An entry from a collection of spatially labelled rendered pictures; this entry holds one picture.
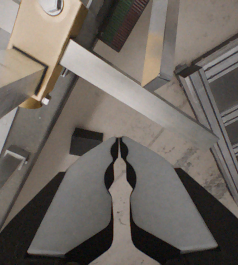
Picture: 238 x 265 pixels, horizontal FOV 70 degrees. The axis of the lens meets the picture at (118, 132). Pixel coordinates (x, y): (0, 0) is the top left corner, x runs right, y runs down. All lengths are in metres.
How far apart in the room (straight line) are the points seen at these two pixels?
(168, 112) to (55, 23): 0.16
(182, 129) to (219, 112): 0.79
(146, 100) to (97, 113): 0.92
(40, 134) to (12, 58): 0.26
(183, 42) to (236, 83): 0.35
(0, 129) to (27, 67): 0.40
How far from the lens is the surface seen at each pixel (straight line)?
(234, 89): 1.06
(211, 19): 1.17
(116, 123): 1.16
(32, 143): 0.45
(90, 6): 0.25
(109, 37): 0.34
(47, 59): 0.21
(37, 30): 0.21
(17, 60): 0.19
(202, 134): 0.28
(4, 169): 0.43
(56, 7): 0.20
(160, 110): 0.23
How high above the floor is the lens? 1.04
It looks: 61 degrees down
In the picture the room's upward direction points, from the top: 177 degrees clockwise
